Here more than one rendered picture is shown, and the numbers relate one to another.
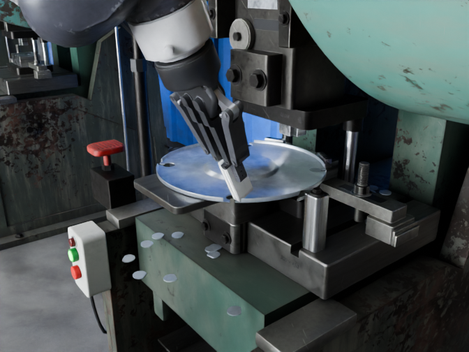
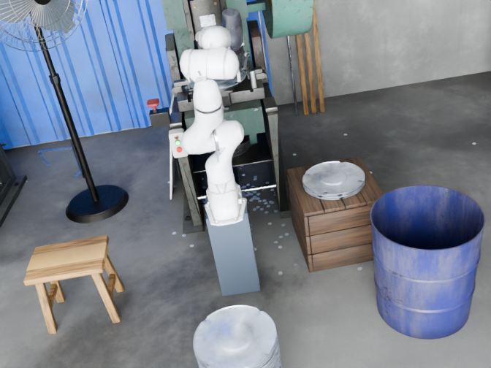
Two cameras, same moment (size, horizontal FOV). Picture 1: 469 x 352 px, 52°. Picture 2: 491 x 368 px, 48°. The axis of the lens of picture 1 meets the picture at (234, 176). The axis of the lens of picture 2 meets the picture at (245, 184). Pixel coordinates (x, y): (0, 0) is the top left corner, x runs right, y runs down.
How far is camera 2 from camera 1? 2.36 m
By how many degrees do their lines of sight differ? 47
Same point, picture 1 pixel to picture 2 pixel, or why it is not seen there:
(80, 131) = not seen: outside the picture
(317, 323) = (271, 101)
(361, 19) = (288, 24)
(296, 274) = (253, 97)
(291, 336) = (272, 105)
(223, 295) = (243, 112)
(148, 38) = not seen: hidden behind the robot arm
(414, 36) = (297, 24)
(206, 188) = (226, 85)
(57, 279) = (50, 240)
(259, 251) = (237, 99)
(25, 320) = not seen: hidden behind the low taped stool
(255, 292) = (251, 106)
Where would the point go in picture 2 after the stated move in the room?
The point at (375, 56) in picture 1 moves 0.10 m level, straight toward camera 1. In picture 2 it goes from (286, 29) to (301, 32)
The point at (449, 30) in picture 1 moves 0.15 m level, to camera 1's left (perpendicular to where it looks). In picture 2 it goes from (303, 22) to (287, 33)
